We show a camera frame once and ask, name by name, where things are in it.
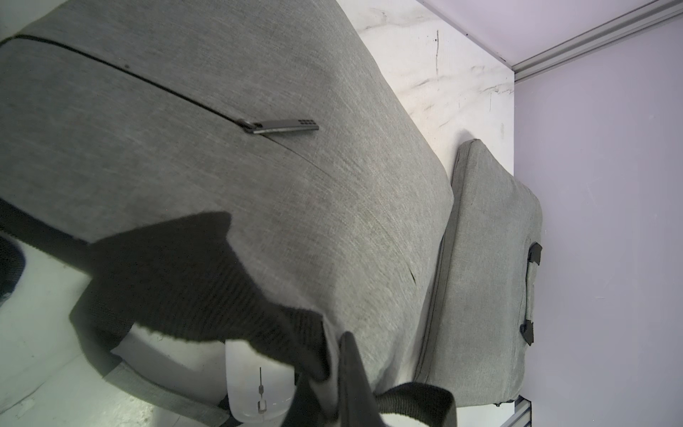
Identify grey laptop bag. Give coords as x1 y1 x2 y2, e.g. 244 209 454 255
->
415 140 542 407
1 1 456 426

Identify aluminium frame rails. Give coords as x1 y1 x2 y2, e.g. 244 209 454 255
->
422 0 682 82

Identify white computer mouse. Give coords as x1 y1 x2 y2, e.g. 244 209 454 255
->
225 340 296 425

